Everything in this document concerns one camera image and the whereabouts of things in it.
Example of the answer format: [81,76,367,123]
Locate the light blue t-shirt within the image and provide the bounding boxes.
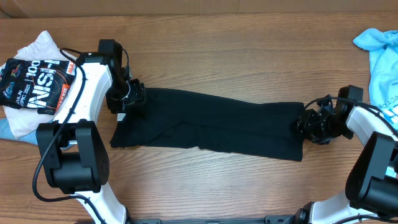
[353,28,397,129]

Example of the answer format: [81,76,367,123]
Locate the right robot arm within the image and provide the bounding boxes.
[291,95,397,223]

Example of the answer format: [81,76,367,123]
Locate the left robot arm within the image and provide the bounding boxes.
[32,39,146,223]

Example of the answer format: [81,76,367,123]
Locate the black printed folded t-shirt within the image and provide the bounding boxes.
[1,58,76,115]

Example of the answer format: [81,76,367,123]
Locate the beige folded garment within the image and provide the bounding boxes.
[1,30,74,141]

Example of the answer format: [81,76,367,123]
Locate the blue folded jeans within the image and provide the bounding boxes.
[0,118,40,146]

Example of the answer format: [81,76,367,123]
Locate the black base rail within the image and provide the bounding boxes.
[127,215,295,224]

